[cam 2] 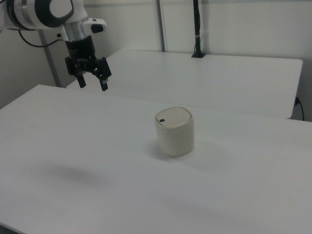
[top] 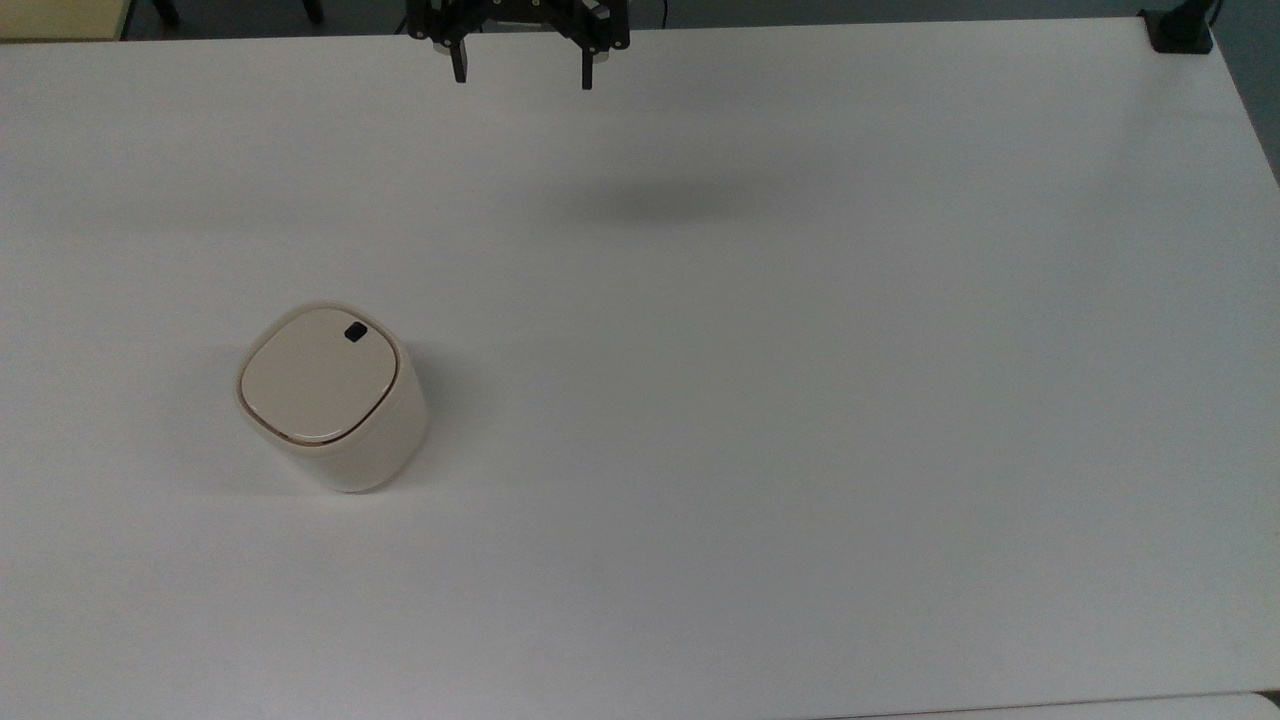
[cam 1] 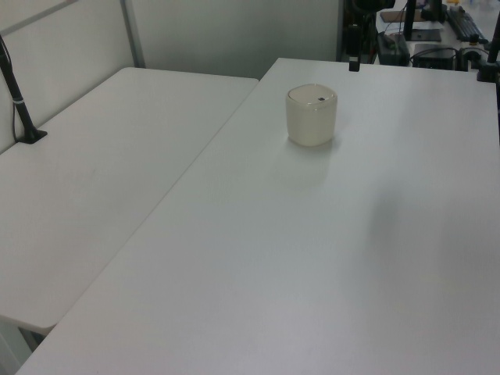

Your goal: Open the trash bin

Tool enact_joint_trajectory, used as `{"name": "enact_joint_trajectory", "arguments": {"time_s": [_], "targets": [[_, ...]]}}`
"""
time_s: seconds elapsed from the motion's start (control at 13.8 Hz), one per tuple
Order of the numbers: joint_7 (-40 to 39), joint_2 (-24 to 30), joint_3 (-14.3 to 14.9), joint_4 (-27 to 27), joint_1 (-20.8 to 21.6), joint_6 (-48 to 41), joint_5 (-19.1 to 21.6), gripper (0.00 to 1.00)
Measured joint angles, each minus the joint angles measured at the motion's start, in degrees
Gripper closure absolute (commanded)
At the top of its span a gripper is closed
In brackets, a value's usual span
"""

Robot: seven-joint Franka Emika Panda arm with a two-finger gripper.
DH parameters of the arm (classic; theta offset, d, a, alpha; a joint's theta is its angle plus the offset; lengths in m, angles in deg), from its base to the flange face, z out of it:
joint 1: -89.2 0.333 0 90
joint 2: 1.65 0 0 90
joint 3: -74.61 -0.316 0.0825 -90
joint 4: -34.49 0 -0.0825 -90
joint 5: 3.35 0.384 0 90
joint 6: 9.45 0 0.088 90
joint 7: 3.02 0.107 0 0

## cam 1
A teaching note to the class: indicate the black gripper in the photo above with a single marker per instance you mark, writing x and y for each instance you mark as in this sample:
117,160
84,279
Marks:
353,39

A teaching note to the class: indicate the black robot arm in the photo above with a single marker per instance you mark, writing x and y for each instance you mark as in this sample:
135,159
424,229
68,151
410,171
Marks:
371,4

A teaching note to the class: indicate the dark device with green part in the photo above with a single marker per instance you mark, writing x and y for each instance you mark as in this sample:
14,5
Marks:
392,48

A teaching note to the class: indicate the black monitor stand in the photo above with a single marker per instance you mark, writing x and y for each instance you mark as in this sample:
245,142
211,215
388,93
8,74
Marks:
414,27

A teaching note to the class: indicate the black electronics box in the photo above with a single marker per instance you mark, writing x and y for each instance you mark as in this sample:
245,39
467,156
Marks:
433,54

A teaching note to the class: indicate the black keyboard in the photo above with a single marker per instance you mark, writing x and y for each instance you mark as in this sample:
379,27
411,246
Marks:
465,23

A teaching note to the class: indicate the black camera stand clamp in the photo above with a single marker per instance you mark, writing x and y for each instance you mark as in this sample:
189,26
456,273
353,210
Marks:
489,66

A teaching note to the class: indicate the grey metal partition post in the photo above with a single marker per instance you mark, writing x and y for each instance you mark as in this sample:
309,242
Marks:
133,31

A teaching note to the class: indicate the black camera pole with clamp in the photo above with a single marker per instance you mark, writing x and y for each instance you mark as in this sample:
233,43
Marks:
19,105

